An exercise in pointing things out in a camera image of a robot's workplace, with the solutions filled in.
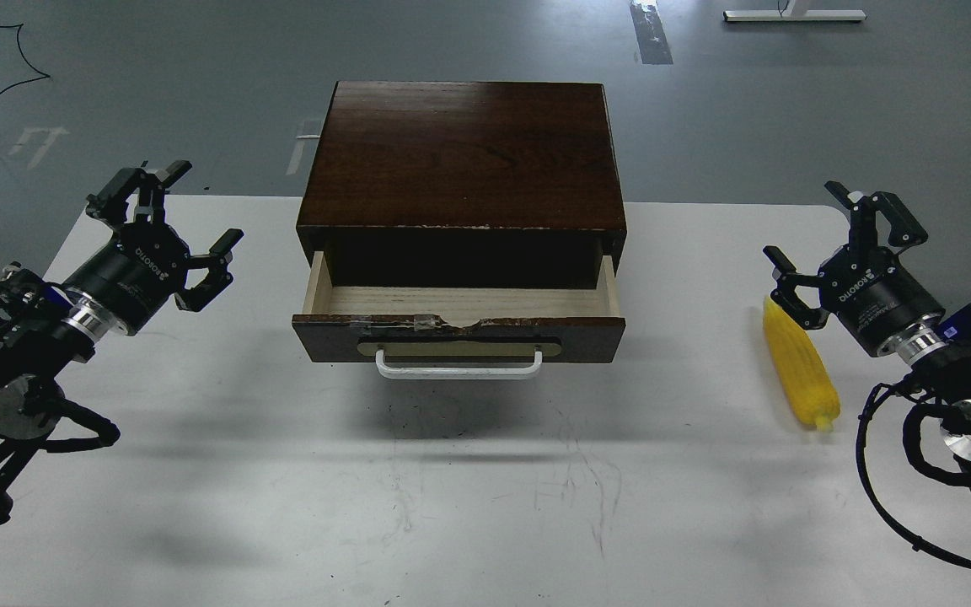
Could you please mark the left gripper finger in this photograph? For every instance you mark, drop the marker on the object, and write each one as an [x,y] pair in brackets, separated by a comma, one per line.
[110,204]
[217,277]

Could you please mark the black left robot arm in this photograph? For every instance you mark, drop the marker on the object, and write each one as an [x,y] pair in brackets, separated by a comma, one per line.
[48,325]

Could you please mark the white table leg base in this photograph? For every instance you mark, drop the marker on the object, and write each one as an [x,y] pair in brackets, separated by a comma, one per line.
[794,12]

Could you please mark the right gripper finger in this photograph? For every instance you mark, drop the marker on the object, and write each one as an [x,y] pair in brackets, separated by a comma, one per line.
[904,229]
[788,280]

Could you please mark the yellow corn cob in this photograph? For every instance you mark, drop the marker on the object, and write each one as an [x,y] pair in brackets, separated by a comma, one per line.
[809,390]

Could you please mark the dark wooden cabinet box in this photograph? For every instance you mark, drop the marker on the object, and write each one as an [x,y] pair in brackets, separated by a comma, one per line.
[464,184]

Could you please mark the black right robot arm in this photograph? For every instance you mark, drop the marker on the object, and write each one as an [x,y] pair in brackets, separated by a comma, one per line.
[936,430]

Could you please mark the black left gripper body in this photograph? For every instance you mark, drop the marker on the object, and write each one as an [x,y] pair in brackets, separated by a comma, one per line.
[134,273]

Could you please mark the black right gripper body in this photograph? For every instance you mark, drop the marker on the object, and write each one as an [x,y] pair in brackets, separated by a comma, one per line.
[875,299]

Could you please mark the wooden drawer with white handle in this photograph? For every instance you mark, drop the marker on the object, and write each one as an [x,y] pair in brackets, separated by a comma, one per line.
[459,333]

